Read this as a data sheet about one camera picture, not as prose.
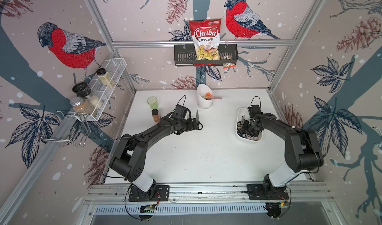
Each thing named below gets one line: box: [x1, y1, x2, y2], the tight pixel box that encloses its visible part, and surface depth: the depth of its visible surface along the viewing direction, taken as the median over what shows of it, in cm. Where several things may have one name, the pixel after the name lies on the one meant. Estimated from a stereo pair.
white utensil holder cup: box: [196, 83, 214, 110], surface depth 106 cm
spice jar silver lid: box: [69, 96, 95, 115], surface depth 62 cm
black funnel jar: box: [72, 82, 103, 110], surface depth 65 cm
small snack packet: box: [220, 54, 236, 70], surface depth 92 cm
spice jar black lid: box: [95, 67, 115, 89], surface depth 76 cm
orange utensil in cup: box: [204, 91, 223, 101], surface depth 109 cm
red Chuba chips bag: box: [188, 18, 222, 61], surface depth 84 cm
